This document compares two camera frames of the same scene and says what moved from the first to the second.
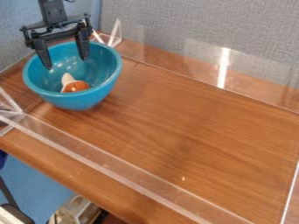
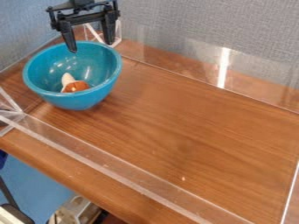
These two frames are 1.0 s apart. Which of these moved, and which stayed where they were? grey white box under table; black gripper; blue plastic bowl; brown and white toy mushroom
Moved: black gripper
Stayed: grey white box under table; brown and white toy mushroom; blue plastic bowl
